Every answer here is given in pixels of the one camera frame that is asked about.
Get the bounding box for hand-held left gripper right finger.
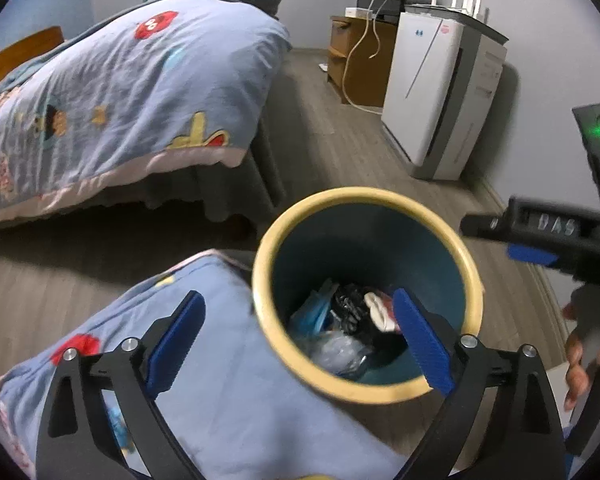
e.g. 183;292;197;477
392;287;566;480

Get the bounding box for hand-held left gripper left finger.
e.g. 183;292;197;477
35;290;206;480

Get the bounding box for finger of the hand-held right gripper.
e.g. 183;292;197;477
506;244;581;274
460;212;511;238

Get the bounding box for long white tissue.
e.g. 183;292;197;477
364;291;398;333

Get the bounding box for black plastic bag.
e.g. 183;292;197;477
330;284;411;356

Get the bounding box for blue face mask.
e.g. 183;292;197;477
287;282;338;333

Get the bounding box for teal bin with yellow rim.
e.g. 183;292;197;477
251;186;485;406

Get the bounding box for person's right hand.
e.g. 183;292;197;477
561;302;600;413

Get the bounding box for printed blue blanket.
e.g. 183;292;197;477
0;250;411;480

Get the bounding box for grey appliance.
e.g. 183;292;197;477
405;2;510;181

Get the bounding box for white air purifier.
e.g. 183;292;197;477
380;11;466;168

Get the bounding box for wooden cabinet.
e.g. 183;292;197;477
326;15;398;108

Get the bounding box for white router with antennas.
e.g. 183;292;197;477
417;0;488;23

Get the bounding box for printed blue duvet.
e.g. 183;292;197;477
0;0;293;226

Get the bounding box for white cable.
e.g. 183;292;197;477
341;0;406;112

